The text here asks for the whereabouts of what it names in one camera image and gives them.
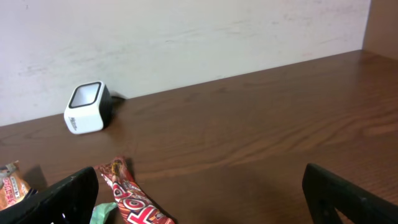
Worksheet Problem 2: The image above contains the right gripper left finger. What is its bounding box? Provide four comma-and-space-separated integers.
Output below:
1, 167, 98, 224

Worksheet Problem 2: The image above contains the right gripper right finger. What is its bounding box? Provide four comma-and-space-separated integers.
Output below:
302, 163, 397, 224

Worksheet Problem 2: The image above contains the mint green snack packet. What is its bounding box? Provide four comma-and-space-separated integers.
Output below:
90, 202, 118, 224

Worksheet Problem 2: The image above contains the yellow snack chip bag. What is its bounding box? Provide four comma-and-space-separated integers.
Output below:
1, 161, 32, 210

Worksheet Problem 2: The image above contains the orange chocolate bar wrapper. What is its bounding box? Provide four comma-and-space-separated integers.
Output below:
95, 156, 175, 224

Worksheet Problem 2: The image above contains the white barcode scanner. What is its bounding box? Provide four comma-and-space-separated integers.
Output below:
63, 81, 113, 134

